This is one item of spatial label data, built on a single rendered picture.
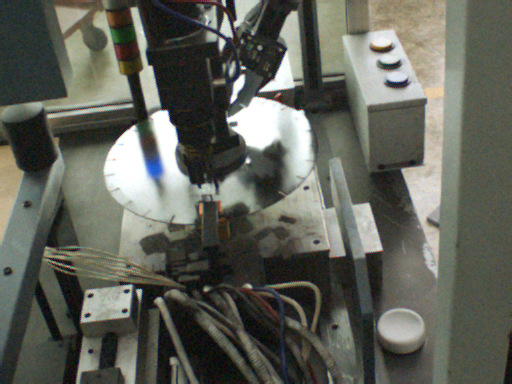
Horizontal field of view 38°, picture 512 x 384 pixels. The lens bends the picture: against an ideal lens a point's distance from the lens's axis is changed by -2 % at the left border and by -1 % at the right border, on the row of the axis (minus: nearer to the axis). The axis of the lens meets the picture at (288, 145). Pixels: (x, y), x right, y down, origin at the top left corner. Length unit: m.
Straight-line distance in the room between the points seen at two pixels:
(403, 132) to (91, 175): 0.62
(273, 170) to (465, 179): 0.73
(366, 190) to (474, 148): 1.00
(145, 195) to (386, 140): 0.49
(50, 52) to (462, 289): 0.51
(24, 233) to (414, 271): 0.60
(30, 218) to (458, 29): 0.70
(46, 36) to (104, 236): 0.65
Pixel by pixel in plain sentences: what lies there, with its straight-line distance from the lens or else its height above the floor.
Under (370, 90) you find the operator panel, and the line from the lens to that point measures 1.37.
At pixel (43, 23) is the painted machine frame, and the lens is 0.78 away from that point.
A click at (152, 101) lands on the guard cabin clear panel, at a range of 1.65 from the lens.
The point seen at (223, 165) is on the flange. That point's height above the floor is 0.96.
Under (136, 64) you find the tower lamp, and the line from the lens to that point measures 1.37.
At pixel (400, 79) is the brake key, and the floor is 0.91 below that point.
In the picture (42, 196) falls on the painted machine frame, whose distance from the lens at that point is 0.99.
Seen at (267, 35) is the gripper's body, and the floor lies 1.12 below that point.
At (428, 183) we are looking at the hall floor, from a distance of 2.60.
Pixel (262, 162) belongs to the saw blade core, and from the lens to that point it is 1.12.
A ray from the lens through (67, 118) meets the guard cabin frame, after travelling 1.67.
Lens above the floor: 1.60
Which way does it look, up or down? 35 degrees down
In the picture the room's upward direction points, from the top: 6 degrees counter-clockwise
